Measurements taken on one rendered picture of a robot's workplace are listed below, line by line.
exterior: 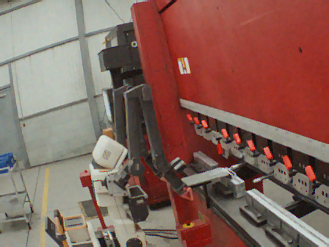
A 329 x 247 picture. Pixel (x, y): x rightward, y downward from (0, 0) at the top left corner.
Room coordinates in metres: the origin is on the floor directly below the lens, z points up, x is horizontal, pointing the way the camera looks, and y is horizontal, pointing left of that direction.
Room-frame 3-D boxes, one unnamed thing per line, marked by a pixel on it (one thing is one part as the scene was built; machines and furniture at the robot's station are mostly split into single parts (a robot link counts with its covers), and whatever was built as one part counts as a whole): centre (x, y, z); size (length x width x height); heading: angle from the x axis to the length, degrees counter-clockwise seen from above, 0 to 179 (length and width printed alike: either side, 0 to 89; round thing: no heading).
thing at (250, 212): (1.77, -0.35, 0.89); 0.30 x 0.05 x 0.03; 9
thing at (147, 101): (2.02, 0.06, 1.40); 0.11 x 0.06 x 0.43; 14
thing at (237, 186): (2.32, -0.33, 0.92); 0.39 x 0.06 x 0.10; 9
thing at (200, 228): (2.07, -0.04, 0.75); 0.20 x 0.16 x 0.18; 13
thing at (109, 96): (3.48, 0.39, 1.42); 0.45 x 0.12 x 0.36; 13
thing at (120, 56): (3.55, 0.32, 1.53); 0.51 x 0.25 x 0.85; 13
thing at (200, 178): (2.35, -0.17, 1.00); 0.26 x 0.18 x 0.01; 99
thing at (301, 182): (1.21, -0.49, 1.26); 0.15 x 0.09 x 0.17; 9
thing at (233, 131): (2.00, -0.37, 1.26); 0.15 x 0.09 x 0.17; 9
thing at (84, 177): (3.86, 0.89, 0.41); 0.25 x 0.20 x 0.83; 99
